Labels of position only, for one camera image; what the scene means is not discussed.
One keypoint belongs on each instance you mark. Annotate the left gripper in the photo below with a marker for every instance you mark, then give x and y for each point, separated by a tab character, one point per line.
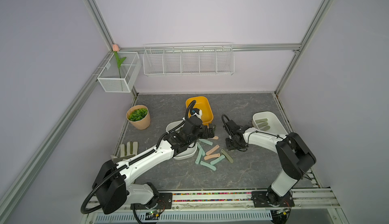
211	131

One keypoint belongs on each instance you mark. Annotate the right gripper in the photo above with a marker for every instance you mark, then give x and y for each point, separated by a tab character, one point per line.
228	146

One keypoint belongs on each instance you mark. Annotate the olive knife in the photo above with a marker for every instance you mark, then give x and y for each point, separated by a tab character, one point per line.
261	120
265	128
229	158
262	124

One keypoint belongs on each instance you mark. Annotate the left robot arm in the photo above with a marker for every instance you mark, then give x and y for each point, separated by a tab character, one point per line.
115	184

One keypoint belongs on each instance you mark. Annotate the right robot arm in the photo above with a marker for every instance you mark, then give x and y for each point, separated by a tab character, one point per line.
295	156

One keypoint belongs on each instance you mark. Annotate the yellow storage box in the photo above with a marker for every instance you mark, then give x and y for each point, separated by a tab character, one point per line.
202	103

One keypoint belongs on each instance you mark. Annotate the white storage box left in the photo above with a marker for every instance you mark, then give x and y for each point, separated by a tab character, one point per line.
189	152

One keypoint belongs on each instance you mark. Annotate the white storage box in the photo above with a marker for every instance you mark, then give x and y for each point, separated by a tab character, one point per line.
276	126
189	152

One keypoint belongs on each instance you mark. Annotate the white storage box right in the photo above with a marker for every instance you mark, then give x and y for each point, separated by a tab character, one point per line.
276	126

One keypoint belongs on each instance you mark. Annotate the mint knife upper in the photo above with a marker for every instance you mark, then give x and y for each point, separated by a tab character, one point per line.
206	142

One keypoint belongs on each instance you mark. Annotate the pink knife centre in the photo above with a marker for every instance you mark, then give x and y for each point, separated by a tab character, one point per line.
211	151

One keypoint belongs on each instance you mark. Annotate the mint knife short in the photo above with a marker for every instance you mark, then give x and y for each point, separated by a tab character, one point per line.
201	150

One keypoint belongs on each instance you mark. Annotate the mint knife right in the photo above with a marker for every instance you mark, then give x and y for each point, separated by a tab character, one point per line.
217	160

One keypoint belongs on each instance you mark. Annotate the mint knife left long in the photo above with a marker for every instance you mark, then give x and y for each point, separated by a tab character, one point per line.
198	159

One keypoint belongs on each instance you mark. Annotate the pink knife lower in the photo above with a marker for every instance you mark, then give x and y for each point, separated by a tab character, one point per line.
213	156

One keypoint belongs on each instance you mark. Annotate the mint knife bottom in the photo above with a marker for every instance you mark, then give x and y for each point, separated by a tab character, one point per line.
210	166

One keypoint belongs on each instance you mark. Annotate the potted green plant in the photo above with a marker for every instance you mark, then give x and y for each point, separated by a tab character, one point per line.
139	117

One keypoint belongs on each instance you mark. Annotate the white mesh basket small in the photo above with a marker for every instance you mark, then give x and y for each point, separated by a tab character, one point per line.
109	76

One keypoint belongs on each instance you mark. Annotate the artificial tulip flower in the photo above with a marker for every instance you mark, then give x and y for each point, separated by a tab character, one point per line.
119	60

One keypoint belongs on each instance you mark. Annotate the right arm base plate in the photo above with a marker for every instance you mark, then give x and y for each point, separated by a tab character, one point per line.
270	199

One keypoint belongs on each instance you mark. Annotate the white wire basket long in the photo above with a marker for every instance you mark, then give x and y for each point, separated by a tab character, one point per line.
208	58

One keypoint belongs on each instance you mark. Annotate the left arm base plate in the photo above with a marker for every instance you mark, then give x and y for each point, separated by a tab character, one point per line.
160	201

